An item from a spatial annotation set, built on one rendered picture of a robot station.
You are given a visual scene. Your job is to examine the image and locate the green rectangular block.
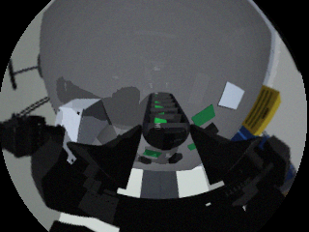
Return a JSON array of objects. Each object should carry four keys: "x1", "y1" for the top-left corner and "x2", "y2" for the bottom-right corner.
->
[{"x1": 188, "y1": 143, "x2": 196, "y2": 151}]

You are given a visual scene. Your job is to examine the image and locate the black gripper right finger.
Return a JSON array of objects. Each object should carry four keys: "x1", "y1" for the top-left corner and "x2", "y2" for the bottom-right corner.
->
[{"x1": 190, "y1": 124, "x2": 263, "y2": 185}]

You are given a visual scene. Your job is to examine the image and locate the dark grey switch controller unit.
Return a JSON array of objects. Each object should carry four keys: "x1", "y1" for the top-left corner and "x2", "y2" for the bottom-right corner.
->
[{"x1": 142, "y1": 92, "x2": 190, "y2": 151}]

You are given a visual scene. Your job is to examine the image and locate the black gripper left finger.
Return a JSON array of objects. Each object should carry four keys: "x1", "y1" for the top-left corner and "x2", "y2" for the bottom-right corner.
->
[{"x1": 67, "y1": 125, "x2": 142, "y2": 189}]

